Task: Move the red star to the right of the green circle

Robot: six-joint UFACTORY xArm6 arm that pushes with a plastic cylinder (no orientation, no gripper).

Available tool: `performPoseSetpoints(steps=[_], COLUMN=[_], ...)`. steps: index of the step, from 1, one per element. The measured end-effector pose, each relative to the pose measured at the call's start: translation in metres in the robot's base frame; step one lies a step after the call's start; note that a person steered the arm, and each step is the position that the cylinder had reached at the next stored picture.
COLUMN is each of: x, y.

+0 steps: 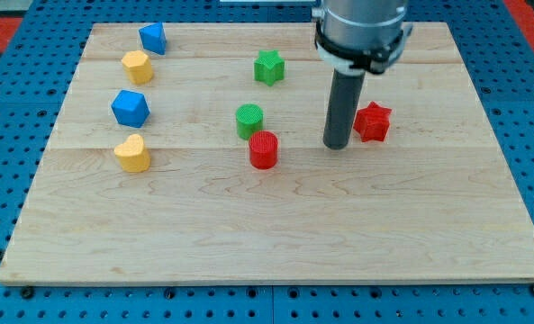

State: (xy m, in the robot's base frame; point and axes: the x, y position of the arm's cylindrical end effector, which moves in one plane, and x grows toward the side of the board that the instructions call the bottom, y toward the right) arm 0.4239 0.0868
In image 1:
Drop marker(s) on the yellow heart block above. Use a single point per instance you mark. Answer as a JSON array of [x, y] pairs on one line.
[[133, 155]]

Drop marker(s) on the green cylinder block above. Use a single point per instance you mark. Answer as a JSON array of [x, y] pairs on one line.
[[249, 119]]

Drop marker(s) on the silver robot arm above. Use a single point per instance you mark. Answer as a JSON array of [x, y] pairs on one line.
[[356, 37]]

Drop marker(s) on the green star block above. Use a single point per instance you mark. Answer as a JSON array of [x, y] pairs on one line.
[[269, 67]]

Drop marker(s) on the yellow hexagon block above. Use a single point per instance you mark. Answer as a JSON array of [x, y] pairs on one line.
[[137, 67]]

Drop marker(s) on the blue triangle block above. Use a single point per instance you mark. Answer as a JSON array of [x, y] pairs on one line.
[[153, 38]]

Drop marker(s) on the blue cube block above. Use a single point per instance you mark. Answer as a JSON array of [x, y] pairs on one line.
[[130, 108]]

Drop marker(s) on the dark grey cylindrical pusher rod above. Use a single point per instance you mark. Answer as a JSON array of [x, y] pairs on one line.
[[342, 107]]

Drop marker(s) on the light wooden board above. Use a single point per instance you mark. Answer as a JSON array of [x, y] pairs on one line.
[[434, 203]]

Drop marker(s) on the red star block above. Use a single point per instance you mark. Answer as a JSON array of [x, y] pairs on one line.
[[373, 122]]

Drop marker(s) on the red cylinder block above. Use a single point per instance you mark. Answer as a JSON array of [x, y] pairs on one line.
[[263, 149]]

